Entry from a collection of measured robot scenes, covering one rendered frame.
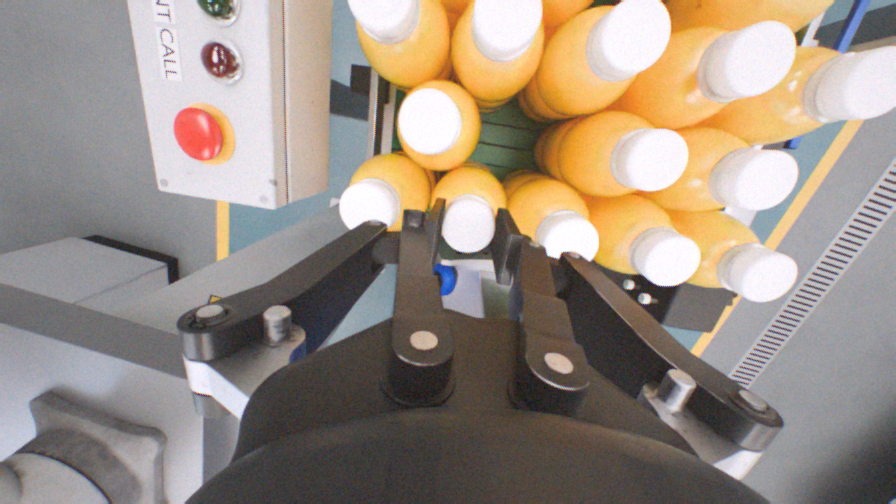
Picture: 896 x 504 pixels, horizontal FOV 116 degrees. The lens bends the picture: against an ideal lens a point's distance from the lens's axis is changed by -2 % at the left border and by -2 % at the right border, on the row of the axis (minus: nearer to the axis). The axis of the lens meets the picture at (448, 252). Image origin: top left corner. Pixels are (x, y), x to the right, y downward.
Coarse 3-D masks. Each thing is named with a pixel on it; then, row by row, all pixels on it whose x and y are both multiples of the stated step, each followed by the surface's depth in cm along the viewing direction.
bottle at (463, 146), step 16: (432, 80) 23; (448, 96) 20; (464, 96) 22; (464, 112) 22; (464, 128) 22; (480, 128) 25; (464, 144) 23; (416, 160) 24; (432, 160) 23; (448, 160) 23; (464, 160) 26
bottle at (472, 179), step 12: (456, 168) 28; (468, 168) 26; (480, 168) 27; (444, 180) 26; (456, 180) 24; (468, 180) 24; (480, 180) 24; (492, 180) 25; (444, 192) 24; (456, 192) 24; (468, 192) 23; (480, 192) 23; (492, 192) 24; (504, 192) 27; (432, 204) 26; (492, 204) 24; (504, 204) 25
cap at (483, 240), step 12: (456, 204) 21; (468, 204) 21; (480, 204) 21; (444, 216) 21; (456, 216) 21; (468, 216) 21; (480, 216) 21; (492, 216) 21; (444, 228) 21; (456, 228) 21; (468, 228) 21; (480, 228) 21; (492, 228) 21; (456, 240) 22; (468, 240) 21; (480, 240) 21
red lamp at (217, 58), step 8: (208, 48) 19; (216, 48) 19; (224, 48) 19; (200, 56) 19; (208, 56) 19; (216, 56) 19; (224, 56) 19; (232, 56) 19; (208, 64) 19; (216, 64) 19; (224, 64) 19; (232, 64) 19; (208, 72) 19; (216, 72) 19; (224, 72) 19; (232, 72) 20
